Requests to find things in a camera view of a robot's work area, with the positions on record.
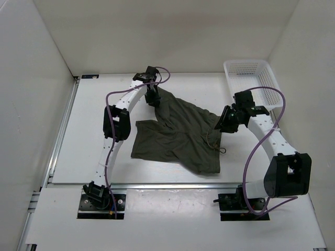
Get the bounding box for white plastic basket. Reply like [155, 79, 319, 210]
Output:
[224, 60, 283, 111]

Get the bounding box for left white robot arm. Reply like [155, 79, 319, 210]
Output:
[83, 66, 164, 214]

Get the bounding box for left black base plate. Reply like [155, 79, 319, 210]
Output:
[77, 190, 127, 220]

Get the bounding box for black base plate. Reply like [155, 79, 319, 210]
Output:
[77, 190, 127, 220]
[213, 193, 270, 222]

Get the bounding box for black corner bracket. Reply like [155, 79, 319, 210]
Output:
[81, 74, 99, 79]

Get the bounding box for aluminium front rail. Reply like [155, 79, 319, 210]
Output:
[38, 182, 241, 191]

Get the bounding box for aluminium left rail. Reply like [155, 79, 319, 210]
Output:
[41, 76, 80, 188]

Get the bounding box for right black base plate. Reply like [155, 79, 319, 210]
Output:
[213, 193, 270, 222]

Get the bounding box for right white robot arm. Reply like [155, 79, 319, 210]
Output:
[215, 89, 312, 209]

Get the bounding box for olive green shorts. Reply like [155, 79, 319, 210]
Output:
[131, 88, 226, 175]

